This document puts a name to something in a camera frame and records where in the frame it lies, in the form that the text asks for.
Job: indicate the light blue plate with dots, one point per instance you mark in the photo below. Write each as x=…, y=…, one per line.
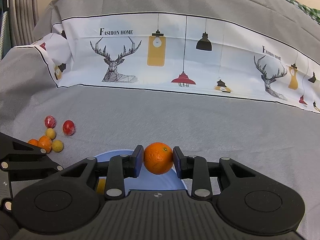
x=155, y=182

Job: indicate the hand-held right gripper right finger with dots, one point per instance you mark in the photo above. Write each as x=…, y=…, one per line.
x=177, y=162

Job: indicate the grey curtain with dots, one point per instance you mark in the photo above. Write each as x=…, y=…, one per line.
x=23, y=10

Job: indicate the large orange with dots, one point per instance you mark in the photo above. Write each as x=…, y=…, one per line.
x=158, y=158

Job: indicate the small yellow fruit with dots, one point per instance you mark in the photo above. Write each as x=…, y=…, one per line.
x=58, y=145
x=50, y=133

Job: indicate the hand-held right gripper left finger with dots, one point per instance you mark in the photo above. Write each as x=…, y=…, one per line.
x=139, y=161

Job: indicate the grey printed blanket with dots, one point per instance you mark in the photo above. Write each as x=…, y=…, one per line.
x=175, y=115

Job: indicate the red fruit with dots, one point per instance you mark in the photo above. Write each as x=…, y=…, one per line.
x=50, y=121
x=68, y=127

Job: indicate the small orange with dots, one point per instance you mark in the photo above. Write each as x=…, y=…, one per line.
x=33, y=142
x=45, y=142

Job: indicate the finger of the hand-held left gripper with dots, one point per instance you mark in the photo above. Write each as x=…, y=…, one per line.
x=27, y=162

